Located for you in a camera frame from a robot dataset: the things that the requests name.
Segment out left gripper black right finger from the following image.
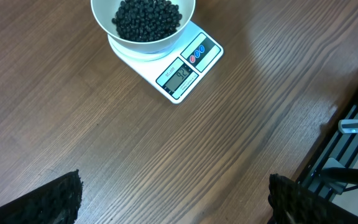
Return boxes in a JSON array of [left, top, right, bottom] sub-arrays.
[[268, 174, 358, 224]]

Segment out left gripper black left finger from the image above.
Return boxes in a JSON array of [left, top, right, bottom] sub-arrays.
[[0, 170, 83, 224]]

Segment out white digital kitchen scale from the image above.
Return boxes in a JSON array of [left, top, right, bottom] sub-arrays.
[[108, 22, 224, 104]]

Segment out white round bowl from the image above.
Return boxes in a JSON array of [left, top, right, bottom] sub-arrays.
[[91, 0, 196, 54]]

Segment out black beans in bowl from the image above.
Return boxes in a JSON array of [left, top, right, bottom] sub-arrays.
[[111, 0, 183, 42]]

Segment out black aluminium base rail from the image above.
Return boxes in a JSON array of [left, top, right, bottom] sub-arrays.
[[296, 91, 358, 201]]

